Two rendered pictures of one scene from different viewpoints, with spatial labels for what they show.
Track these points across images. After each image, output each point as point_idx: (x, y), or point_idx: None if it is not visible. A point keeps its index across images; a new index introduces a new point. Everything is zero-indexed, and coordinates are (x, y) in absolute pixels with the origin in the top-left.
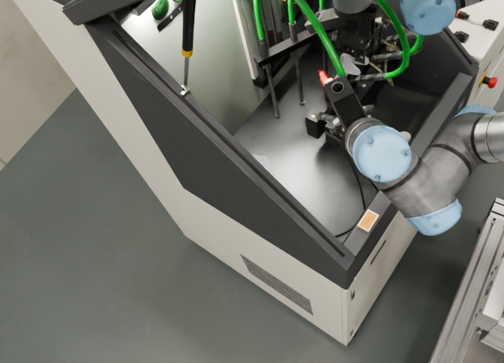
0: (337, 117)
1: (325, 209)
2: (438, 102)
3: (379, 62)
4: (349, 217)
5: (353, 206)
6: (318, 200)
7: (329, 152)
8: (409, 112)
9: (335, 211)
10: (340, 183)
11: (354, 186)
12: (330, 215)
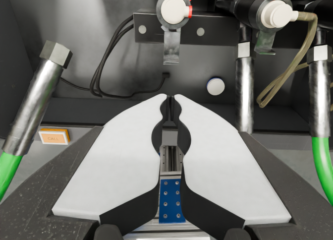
0: (15, 149)
1: (77, 49)
2: (259, 133)
3: (329, 31)
4: (89, 79)
5: (103, 76)
6: (81, 34)
7: (153, 5)
8: (258, 73)
9: (84, 61)
10: (119, 47)
11: (126, 64)
12: (75, 59)
